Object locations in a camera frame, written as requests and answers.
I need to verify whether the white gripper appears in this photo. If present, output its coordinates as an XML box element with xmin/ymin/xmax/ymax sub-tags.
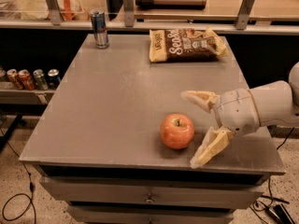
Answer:
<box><xmin>180</xmin><ymin>89</ymin><xmax>260</xmax><ymax>169</ymax></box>

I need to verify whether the red apple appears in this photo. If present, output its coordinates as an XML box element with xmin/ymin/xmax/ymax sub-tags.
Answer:
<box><xmin>160</xmin><ymin>113</ymin><xmax>194</xmax><ymax>149</ymax></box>

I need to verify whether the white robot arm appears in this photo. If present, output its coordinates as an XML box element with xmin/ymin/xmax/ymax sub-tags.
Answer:
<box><xmin>181</xmin><ymin>63</ymin><xmax>299</xmax><ymax>169</ymax></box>

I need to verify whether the brown chip bag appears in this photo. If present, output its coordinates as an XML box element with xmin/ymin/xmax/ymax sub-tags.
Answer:
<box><xmin>149</xmin><ymin>28</ymin><xmax>228</xmax><ymax>63</ymax></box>

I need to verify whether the orange white snack bag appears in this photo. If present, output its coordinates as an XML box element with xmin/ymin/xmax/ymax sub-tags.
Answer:
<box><xmin>57</xmin><ymin>0</ymin><xmax>90</xmax><ymax>21</ymax></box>

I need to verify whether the round drawer knob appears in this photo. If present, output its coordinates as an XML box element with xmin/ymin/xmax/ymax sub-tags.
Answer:
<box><xmin>144</xmin><ymin>193</ymin><xmax>155</xmax><ymax>204</ymax></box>

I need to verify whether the black power adapter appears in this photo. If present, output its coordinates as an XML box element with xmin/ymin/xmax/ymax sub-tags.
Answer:
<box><xmin>269</xmin><ymin>204</ymin><xmax>295</xmax><ymax>224</ymax></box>

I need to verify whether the grey drawer cabinet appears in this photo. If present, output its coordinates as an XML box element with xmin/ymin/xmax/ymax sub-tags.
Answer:
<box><xmin>21</xmin><ymin>35</ymin><xmax>285</xmax><ymax>224</ymax></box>

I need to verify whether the silver blue energy drink can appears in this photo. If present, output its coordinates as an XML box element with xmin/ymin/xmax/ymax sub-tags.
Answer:
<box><xmin>90</xmin><ymin>9</ymin><xmax>109</xmax><ymax>49</ymax></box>

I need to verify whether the dark blue soda can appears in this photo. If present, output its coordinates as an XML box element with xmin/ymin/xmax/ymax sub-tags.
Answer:
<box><xmin>48</xmin><ymin>69</ymin><xmax>61</xmax><ymax>88</ymax></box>

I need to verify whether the green soda can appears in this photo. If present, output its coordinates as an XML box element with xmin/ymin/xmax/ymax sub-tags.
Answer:
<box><xmin>33</xmin><ymin>69</ymin><xmax>49</xmax><ymax>91</ymax></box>

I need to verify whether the orange soda can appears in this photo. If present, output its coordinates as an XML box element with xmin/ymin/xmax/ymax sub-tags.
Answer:
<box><xmin>18</xmin><ymin>69</ymin><xmax>36</xmax><ymax>91</ymax></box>

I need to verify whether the metal shelf bracket right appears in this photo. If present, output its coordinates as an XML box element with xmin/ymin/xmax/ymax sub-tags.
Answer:
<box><xmin>235</xmin><ymin>0</ymin><xmax>255</xmax><ymax>30</ymax></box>

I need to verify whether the metal shelf bracket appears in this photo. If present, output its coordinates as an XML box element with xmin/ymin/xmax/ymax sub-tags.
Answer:
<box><xmin>235</xmin><ymin>0</ymin><xmax>255</xmax><ymax>30</ymax></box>
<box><xmin>122</xmin><ymin>0</ymin><xmax>135</xmax><ymax>27</ymax></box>
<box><xmin>46</xmin><ymin>0</ymin><xmax>63</xmax><ymax>25</ymax></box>

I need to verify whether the metal shelf bracket middle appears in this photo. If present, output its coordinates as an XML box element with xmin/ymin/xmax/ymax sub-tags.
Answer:
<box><xmin>122</xmin><ymin>0</ymin><xmax>135</xmax><ymax>27</ymax></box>

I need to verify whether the black floor cable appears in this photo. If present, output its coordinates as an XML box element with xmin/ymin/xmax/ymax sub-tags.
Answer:
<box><xmin>0</xmin><ymin>126</ymin><xmax>37</xmax><ymax>224</ymax></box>

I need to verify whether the metal shelf bracket left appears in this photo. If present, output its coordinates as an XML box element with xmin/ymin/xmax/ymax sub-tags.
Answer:
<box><xmin>46</xmin><ymin>0</ymin><xmax>63</xmax><ymax>25</ymax></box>

